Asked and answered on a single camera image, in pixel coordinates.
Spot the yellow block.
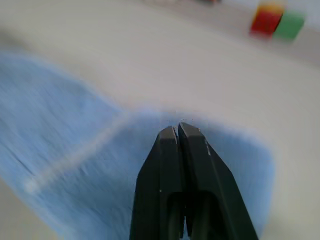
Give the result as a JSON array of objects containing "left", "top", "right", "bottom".
[{"left": 257, "top": 1, "right": 285, "bottom": 15}]

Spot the green block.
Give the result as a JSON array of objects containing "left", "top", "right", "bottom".
[{"left": 272, "top": 11, "right": 307, "bottom": 42}]

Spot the light blue towel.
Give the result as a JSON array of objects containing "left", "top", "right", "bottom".
[{"left": 0, "top": 51, "right": 277, "bottom": 240}]

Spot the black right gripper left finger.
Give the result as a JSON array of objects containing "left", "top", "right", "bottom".
[{"left": 129, "top": 125, "right": 186, "bottom": 240}]

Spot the red block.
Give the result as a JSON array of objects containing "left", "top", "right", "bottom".
[{"left": 249, "top": 9, "right": 283, "bottom": 38}]

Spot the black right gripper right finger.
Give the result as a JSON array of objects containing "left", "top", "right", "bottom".
[{"left": 176, "top": 121, "right": 260, "bottom": 240}]

